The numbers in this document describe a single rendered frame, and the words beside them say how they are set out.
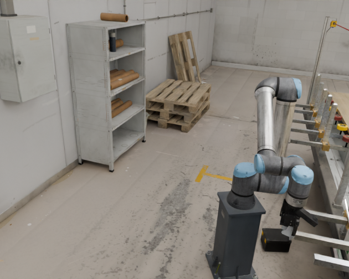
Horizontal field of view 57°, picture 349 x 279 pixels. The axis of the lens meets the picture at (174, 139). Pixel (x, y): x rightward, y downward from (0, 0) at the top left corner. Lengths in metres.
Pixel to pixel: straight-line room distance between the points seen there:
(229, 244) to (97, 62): 2.07
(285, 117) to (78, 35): 2.16
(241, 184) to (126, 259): 1.09
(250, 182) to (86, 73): 2.04
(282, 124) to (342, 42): 7.30
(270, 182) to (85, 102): 2.15
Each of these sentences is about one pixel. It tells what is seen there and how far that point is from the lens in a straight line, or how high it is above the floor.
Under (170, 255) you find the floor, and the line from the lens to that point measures 2.67.
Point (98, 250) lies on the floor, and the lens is 2.74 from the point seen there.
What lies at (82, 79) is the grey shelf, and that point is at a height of 1.02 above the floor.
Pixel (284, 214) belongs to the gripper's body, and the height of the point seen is 0.96.
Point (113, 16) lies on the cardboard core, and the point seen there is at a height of 1.60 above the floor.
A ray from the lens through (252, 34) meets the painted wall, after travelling 9.20.
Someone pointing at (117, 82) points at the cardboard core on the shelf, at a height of 0.96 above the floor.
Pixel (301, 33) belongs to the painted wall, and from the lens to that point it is 9.13.
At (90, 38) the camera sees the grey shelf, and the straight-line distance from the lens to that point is 3.30.
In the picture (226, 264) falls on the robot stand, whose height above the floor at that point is 0.15.
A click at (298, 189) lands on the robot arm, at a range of 1.50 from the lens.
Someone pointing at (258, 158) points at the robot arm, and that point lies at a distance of 1.56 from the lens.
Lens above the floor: 1.87
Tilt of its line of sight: 25 degrees down
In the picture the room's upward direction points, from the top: 3 degrees clockwise
